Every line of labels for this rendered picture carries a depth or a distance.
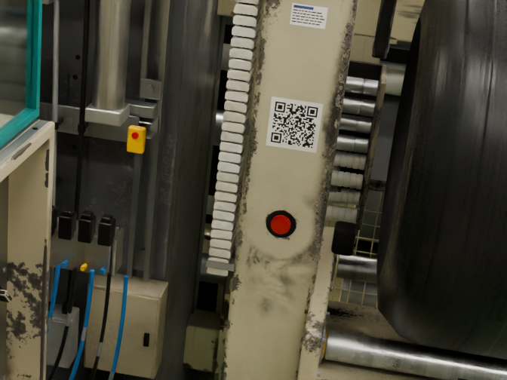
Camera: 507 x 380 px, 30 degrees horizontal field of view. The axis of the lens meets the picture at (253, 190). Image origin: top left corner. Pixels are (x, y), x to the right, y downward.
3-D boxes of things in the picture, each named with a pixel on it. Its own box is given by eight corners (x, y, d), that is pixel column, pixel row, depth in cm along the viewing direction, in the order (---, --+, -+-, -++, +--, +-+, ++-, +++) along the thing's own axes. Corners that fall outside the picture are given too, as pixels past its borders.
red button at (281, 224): (269, 233, 144) (271, 215, 143) (271, 228, 145) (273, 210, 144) (289, 236, 144) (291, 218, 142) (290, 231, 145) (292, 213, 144)
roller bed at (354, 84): (261, 214, 186) (280, 68, 175) (271, 188, 200) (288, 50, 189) (361, 230, 184) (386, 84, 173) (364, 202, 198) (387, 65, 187)
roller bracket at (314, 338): (295, 388, 140) (304, 331, 137) (316, 271, 177) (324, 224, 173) (317, 392, 140) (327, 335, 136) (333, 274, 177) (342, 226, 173)
